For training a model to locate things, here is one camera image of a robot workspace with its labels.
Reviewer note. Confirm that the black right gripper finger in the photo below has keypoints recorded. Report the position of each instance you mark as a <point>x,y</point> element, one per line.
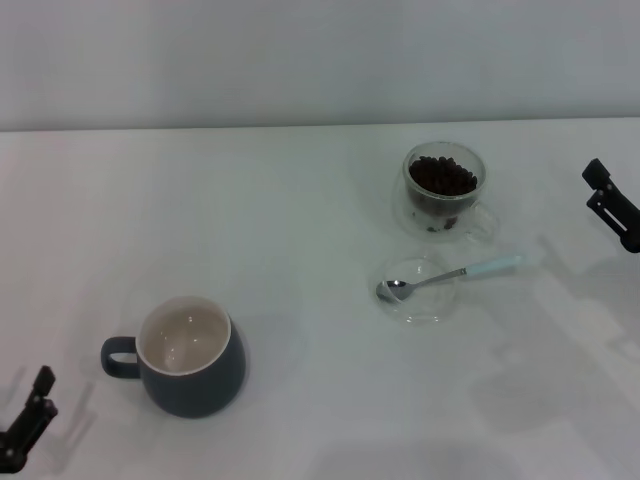
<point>615,215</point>

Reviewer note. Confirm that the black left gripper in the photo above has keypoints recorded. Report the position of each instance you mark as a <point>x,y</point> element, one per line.
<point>10,455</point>

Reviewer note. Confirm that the dark grey ceramic mug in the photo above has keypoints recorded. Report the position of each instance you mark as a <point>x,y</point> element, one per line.
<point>200,390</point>

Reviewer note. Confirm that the double-walled glass cup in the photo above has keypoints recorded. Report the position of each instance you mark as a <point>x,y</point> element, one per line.
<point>415,215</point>

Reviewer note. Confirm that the clear glass saucer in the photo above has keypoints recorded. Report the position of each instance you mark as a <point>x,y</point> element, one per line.
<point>430,307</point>

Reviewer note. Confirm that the coffee bean pile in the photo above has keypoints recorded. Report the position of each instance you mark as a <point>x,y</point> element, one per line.
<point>440,177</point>

